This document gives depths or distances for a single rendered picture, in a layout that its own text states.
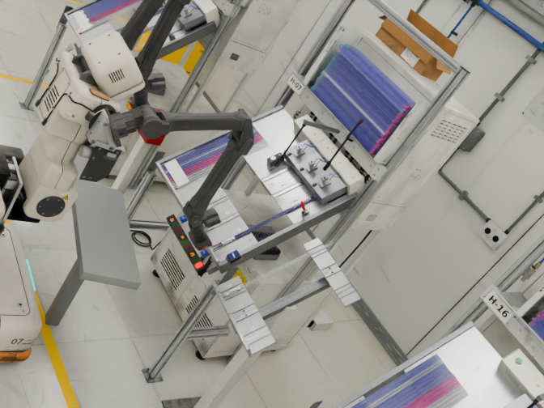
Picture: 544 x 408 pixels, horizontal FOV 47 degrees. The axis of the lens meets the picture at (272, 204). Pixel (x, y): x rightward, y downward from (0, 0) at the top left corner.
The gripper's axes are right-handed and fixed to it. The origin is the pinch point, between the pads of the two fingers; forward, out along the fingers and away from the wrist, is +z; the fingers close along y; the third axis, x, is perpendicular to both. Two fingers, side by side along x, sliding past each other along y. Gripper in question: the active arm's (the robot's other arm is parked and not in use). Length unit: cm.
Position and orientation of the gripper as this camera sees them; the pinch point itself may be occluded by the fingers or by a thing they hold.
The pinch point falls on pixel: (203, 249)
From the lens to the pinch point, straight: 269.0
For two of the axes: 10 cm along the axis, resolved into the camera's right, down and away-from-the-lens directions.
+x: -8.7, 4.3, -2.4
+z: 0.8, 6.1, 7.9
